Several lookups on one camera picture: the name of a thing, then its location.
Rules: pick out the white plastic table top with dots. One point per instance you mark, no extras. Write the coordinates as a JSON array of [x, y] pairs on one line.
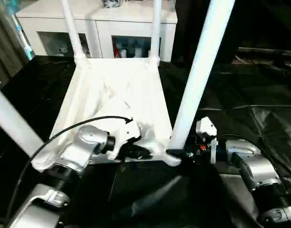
[[112, 95]]

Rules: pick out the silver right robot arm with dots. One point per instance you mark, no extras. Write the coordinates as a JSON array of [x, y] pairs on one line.
[[255, 161]]

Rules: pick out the black mat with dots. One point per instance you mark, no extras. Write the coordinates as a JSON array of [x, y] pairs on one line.
[[243, 107]]

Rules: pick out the red object behind glass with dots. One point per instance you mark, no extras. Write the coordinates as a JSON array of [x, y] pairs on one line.
[[117, 50]]

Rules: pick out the white cabinet with glass doors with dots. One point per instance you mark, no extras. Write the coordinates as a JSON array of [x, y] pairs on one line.
[[100, 23]]

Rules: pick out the clear glass trinket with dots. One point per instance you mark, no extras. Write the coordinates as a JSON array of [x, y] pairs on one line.
[[111, 2]]

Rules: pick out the grey curtain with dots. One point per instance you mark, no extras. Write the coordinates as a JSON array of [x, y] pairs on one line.
[[5, 42]]

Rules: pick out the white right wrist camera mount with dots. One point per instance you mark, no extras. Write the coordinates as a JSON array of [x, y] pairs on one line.
[[207, 128]]

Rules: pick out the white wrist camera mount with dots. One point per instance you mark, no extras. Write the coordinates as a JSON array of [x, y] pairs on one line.
[[126, 135], [207, 128]]

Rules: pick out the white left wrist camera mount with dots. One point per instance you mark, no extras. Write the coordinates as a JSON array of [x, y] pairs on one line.
[[126, 135]]

